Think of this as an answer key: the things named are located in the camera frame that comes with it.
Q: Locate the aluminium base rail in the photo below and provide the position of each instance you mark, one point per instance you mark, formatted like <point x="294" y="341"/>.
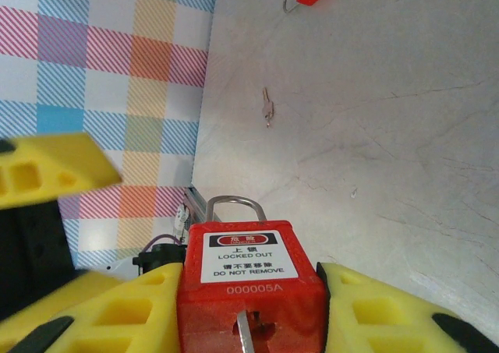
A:
<point x="202" y="207"/>

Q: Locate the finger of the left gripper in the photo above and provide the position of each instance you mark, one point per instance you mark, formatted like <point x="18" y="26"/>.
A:
<point x="89" y="286"/>
<point x="47" y="166"/>

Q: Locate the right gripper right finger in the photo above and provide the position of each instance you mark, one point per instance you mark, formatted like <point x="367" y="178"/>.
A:
<point x="382" y="322"/>

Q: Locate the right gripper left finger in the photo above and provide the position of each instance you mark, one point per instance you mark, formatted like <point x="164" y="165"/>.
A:
<point x="128" y="322"/>

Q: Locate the small silver key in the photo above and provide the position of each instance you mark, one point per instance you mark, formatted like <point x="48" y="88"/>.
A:
<point x="245" y="333"/>
<point x="268" y="107"/>

